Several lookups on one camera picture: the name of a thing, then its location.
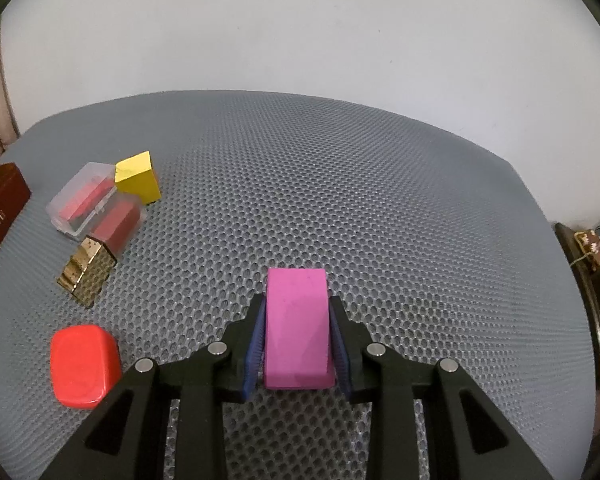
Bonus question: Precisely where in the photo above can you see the red rounded case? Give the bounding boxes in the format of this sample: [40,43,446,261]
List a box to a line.
[50,324,122,408]

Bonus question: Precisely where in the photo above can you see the gold lipstick with clear cap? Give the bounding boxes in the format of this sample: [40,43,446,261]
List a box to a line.
[57,193,145,308]

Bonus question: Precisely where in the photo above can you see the pink rectangular block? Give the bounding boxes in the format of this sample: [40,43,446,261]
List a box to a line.
[263,268,335,390]

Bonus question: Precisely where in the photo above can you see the clear box with red card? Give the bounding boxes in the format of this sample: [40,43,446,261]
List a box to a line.
[45,162,116,240]

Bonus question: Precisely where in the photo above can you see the grey honeycomb table mat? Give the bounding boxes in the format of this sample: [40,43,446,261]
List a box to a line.
[0,92,595,479]

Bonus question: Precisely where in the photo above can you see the yellow striped cube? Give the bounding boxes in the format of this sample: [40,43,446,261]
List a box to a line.
[114,151,161,205]

